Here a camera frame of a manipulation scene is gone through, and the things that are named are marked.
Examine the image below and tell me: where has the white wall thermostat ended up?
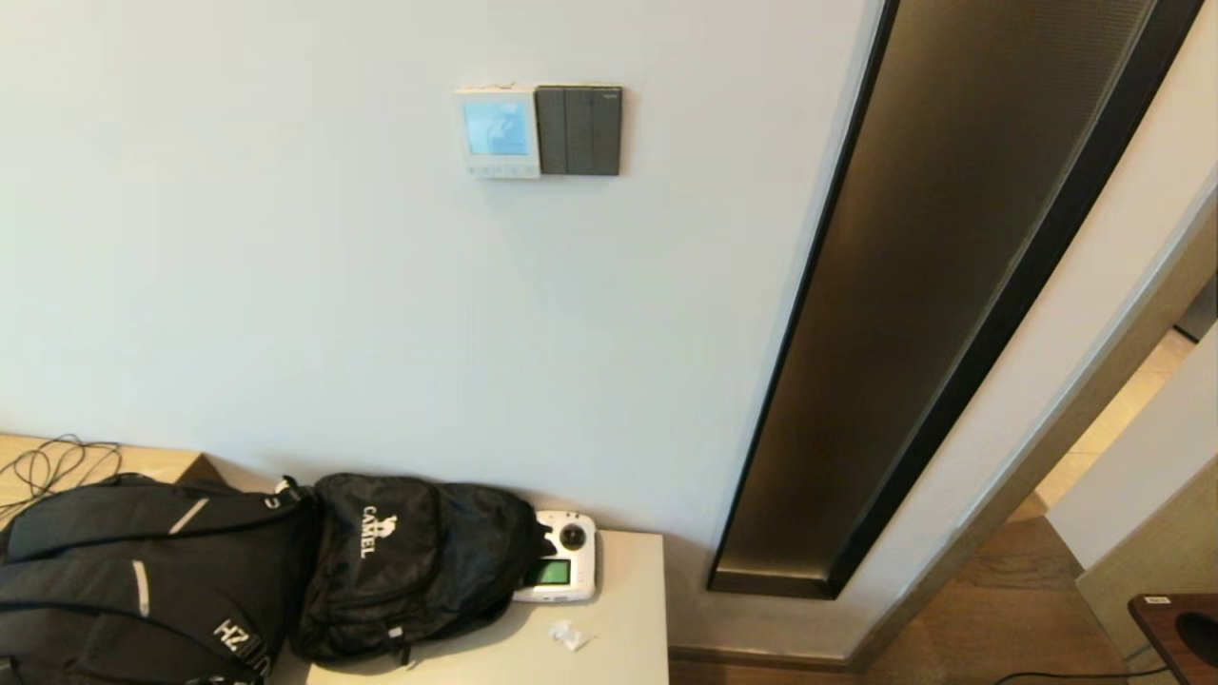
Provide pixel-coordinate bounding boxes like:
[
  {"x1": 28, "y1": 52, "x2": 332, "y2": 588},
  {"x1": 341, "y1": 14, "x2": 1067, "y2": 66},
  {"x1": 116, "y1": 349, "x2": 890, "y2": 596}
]
[{"x1": 452, "y1": 87, "x2": 542, "y2": 181}]

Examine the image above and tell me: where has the light wooden desk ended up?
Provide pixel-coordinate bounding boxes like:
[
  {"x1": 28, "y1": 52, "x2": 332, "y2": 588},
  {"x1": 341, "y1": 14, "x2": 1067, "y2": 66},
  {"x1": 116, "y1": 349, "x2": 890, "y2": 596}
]
[{"x1": 0, "y1": 433, "x2": 229, "y2": 519}]

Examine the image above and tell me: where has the grey metal door frame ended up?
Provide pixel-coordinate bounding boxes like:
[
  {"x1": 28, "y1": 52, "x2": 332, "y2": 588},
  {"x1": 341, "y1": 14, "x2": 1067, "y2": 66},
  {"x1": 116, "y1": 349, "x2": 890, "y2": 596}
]
[{"x1": 845, "y1": 179, "x2": 1218, "y2": 673}]

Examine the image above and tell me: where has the large black HZ backpack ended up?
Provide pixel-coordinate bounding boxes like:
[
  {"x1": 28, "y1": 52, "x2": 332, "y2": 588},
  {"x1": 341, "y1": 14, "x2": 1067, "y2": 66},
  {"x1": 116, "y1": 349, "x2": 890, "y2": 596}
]
[{"x1": 0, "y1": 473, "x2": 321, "y2": 685}]

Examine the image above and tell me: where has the beige side cabinet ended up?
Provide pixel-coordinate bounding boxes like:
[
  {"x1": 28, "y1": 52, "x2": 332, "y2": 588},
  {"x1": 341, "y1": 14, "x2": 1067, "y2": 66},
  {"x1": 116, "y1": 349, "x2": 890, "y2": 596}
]
[{"x1": 266, "y1": 529, "x2": 671, "y2": 685}]

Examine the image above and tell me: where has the dark grey wall switch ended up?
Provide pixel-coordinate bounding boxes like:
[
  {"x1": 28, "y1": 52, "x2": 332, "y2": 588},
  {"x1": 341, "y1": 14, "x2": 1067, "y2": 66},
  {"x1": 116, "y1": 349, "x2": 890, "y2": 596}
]
[{"x1": 534, "y1": 84, "x2": 624, "y2": 178}]

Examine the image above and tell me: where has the thin black cable bundle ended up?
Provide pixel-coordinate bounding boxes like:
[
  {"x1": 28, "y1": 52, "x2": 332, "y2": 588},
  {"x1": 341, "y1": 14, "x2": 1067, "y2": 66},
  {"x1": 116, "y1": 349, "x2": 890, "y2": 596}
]
[{"x1": 0, "y1": 434, "x2": 123, "y2": 524}]

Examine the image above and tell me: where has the white radio remote controller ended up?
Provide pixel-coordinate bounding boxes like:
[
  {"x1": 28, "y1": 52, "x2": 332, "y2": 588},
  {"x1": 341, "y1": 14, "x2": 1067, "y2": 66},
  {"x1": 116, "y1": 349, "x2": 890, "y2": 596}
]
[{"x1": 511, "y1": 510, "x2": 599, "y2": 606}]

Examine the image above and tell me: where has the bronze glass panel black frame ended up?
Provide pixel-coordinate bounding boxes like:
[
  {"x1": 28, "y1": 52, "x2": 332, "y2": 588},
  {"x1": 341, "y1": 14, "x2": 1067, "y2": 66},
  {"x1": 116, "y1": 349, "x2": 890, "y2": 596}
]
[{"x1": 706, "y1": 0, "x2": 1210, "y2": 601}]

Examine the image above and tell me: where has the black Camel backpack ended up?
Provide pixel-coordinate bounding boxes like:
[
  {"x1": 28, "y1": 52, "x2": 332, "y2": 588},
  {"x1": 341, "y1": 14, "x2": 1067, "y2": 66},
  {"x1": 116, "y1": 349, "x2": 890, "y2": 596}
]
[{"x1": 289, "y1": 473, "x2": 559, "y2": 666}]

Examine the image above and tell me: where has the black floor cable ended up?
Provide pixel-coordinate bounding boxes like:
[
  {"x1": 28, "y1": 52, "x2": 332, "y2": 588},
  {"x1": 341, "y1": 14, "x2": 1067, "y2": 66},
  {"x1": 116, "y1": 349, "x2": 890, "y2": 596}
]
[{"x1": 993, "y1": 666, "x2": 1158, "y2": 685}]

